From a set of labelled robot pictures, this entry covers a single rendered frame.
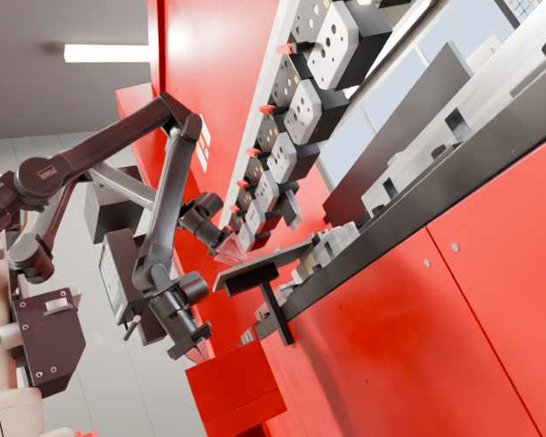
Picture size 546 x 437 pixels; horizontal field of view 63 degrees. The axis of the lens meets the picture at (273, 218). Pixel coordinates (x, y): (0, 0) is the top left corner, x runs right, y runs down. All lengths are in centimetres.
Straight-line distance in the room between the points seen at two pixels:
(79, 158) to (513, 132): 79
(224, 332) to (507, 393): 159
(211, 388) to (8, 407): 35
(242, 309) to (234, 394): 116
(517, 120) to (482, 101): 19
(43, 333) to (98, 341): 309
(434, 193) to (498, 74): 16
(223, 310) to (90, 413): 209
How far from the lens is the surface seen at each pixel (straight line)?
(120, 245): 226
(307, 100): 96
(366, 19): 84
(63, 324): 96
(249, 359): 95
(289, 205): 128
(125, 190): 140
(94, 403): 396
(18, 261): 130
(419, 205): 56
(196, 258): 211
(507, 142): 45
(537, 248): 47
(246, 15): 119
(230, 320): 206
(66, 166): 95
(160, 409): 404
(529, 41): 58
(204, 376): 95
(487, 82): 62
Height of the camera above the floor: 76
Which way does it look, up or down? 16 degrees up
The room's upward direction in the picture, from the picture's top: 24 degrees counter-clockwise
